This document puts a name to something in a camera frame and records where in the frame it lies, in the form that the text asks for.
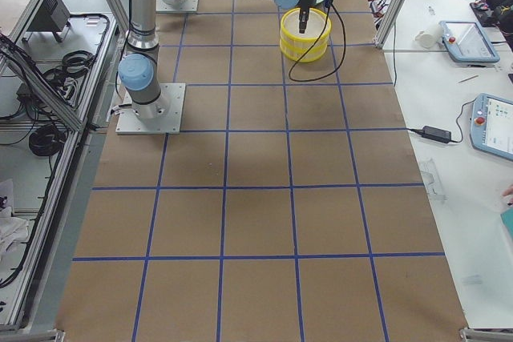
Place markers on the near teach pendant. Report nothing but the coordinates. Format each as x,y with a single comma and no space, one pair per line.
491,125

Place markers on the white paper cup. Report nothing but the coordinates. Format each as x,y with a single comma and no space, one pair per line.
430,36

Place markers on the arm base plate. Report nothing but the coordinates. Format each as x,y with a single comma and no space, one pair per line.
160,117
190,6

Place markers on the yellow steamer layer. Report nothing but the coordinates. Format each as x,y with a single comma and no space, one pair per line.
303,51
316,33

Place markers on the grey control box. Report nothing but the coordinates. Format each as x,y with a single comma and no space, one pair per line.
53,17

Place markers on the black power adapter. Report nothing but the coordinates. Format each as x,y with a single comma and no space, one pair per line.
436,134

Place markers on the clear plastic bracket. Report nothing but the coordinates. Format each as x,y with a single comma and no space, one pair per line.
431,180

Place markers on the teal notebook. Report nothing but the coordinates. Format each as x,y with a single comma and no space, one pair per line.
507,219

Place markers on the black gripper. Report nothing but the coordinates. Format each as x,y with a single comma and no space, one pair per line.
307,0

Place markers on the far teach pendant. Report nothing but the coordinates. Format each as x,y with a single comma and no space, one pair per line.
467,43

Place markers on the person hand at edge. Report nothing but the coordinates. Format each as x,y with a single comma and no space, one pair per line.
507,195

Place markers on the teach pendant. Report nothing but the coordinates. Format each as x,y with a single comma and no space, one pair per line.
467,43
491,125

